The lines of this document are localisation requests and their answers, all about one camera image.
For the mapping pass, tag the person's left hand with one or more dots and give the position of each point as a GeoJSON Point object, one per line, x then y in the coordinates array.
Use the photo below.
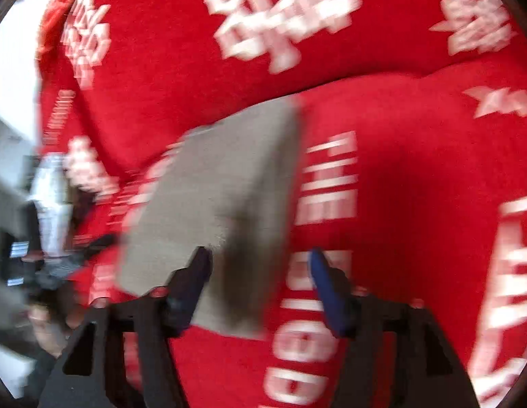
{"type": "Point", "coordinates": [51, 327]}

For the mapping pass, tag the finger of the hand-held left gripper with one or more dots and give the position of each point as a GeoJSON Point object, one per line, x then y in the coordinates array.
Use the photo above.
{"type": "Point", "coordinates": [100, 244]}

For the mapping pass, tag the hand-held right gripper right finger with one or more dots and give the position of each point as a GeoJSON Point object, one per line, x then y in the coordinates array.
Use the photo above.
{"type": "Point", "coordinates": [329, 293]}

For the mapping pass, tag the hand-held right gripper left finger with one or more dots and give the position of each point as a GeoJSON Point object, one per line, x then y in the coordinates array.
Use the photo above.
{"type": "Point", "coordinates": [189, 289]}

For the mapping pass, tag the red sofa with white print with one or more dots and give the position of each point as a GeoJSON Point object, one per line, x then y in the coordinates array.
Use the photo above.
{"type": "Point", "coordinates": [395, 136]}

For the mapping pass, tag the grey small shirt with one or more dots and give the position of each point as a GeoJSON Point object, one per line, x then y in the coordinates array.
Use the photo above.
{"type": "Point", "coordinates": [221, 170]}

